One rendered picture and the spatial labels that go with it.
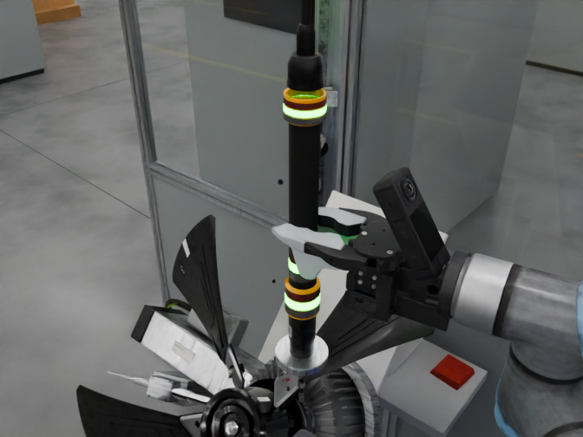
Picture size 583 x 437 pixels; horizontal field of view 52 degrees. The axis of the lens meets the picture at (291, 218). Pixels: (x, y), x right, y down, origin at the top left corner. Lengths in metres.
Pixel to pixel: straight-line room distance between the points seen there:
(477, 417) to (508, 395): 1.11
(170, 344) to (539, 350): 0.81
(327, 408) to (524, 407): 0.47
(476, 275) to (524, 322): 0.06
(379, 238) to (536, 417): 0.23
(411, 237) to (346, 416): 0.52
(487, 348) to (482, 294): 1.01
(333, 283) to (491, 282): 0.63
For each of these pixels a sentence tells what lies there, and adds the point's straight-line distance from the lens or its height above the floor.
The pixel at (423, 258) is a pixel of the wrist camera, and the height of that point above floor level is 1.62.
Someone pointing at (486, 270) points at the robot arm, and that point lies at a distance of 0.61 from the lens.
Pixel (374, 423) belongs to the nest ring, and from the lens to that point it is 1.11.
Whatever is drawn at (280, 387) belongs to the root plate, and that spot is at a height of 1.24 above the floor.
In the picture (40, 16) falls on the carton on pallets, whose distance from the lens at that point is 8.69.
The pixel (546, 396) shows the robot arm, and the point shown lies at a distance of 0.65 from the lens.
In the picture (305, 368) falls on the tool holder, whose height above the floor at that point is 1.41.
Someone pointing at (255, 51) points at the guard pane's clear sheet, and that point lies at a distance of 1.66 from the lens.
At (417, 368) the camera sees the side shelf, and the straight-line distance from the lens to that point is 1.56.
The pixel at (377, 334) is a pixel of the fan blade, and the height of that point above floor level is 1.38.
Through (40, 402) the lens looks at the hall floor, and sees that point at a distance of 2.79.
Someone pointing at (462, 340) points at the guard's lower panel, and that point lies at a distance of 1.63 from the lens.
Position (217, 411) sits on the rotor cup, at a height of 1.22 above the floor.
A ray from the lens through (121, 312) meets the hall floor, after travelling 3.10.
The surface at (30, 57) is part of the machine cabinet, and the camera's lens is 6.60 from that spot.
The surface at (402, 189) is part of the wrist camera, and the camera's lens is 0.60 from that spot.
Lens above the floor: 1.97
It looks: 32 degrees down
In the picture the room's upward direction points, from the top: straight up
